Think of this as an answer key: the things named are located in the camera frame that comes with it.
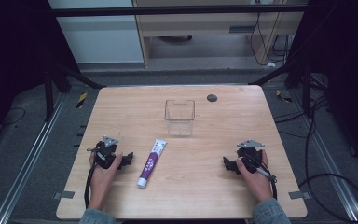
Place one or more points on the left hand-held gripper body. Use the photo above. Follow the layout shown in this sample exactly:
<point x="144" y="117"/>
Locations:
<point x="105" y="153"/>

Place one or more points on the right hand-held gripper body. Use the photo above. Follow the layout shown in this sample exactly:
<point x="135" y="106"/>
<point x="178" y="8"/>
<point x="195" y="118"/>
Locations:
<point x="249" y="154"/>

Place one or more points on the person's left hand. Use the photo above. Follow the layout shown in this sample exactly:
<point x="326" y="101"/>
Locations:
<point x="102" y="183"/>

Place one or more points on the person's right hand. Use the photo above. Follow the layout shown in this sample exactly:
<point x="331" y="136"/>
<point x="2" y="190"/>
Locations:
<point x="256" y="183"/>

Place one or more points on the purple and white toothpaste tube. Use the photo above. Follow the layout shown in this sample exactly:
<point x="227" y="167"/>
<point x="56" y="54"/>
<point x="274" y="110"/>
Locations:
<point x="151" y="163"/>

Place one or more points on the yellow and black tape strip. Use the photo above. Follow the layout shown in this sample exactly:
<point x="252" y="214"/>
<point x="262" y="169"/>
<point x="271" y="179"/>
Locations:
<point x="81" y="100"/>
<point x="283" y="96"/>

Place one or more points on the clear plastic container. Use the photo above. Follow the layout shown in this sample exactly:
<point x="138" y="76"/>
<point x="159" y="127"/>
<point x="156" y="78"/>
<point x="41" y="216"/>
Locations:
<point x="179" y="118"/>

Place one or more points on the round grey table grommet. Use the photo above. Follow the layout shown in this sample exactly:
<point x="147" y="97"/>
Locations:
<point x="212" y="98"/>

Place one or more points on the black metal stand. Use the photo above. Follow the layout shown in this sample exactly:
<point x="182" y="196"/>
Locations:
<point x="48" y="93"/>
<point x="306" y="84"/>

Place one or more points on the white cabinet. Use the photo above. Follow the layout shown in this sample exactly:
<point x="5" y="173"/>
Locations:
<point x="96" y="31"/>

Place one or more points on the light wooden desk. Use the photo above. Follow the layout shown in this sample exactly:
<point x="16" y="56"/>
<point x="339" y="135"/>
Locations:
<point x="211" y="28"/>

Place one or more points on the black horizontal metal bar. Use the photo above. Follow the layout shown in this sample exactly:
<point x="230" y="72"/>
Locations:
<point x="174" y="10"/>

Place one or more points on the grey metal table bracket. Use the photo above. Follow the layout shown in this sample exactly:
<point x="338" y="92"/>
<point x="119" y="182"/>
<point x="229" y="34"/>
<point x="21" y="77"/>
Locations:
<point x="299" y="195"/>
<point x="64" y="195"/>

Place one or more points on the aluminium floor rail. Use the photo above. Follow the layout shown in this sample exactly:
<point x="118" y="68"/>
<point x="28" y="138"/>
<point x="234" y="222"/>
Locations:
<point x="28" y="158"/>
<point x="329" y="161"/>

